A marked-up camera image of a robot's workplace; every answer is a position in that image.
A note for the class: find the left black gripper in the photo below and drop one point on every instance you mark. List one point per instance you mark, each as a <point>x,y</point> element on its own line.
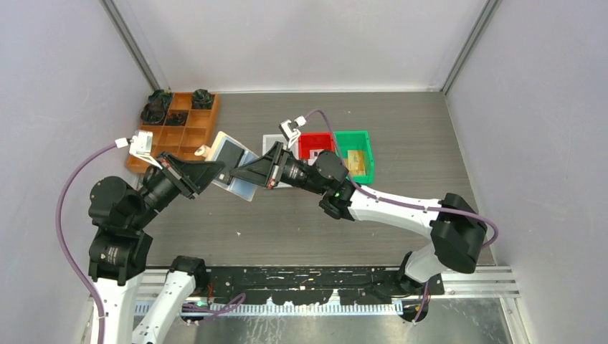
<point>192,175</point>

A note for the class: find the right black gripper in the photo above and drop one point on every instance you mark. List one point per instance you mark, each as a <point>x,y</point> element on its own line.
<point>267,171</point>

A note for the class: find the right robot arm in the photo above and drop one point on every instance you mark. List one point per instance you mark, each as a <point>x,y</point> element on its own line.
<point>455,231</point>

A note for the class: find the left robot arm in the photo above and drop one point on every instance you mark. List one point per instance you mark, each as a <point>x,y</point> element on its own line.
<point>118,253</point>

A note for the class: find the white cards in red bin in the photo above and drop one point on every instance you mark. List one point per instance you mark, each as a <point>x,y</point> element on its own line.
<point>313,155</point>

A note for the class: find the gold card in green bin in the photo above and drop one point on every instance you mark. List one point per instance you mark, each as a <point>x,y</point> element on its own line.
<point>355,162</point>

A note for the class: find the white plastic bin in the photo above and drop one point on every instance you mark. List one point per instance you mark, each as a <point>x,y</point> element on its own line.
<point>283,165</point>

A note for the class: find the wooden compartment tray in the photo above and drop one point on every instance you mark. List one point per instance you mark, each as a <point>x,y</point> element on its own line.
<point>182,141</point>

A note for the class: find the red plastic bin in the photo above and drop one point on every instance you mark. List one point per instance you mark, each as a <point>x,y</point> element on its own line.
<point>312,141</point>

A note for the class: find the dark bundle middle centre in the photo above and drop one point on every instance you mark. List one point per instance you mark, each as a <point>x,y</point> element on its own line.
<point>176,118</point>

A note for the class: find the dark bundle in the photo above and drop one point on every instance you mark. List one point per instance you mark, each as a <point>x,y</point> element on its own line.
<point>176,118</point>
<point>153,114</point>
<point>161,97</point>
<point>202,99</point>

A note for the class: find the dark bundle top right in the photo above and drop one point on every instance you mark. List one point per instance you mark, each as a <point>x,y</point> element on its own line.
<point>202,99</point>

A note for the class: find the dark bundle middle left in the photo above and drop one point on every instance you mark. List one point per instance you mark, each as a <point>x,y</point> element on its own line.
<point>153,114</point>

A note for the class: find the dark bundle top left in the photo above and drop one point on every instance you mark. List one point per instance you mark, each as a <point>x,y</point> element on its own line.
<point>161,97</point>

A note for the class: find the green plastic bin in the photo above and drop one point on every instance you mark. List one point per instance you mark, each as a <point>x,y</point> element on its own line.
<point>355,147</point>

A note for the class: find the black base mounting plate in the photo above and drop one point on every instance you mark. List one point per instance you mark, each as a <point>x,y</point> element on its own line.
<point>297,286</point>

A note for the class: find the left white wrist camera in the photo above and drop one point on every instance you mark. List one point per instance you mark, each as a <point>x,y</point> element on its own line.
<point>139,146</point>

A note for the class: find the aluminium rail frame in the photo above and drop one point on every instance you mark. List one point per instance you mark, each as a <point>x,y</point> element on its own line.
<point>485,282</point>

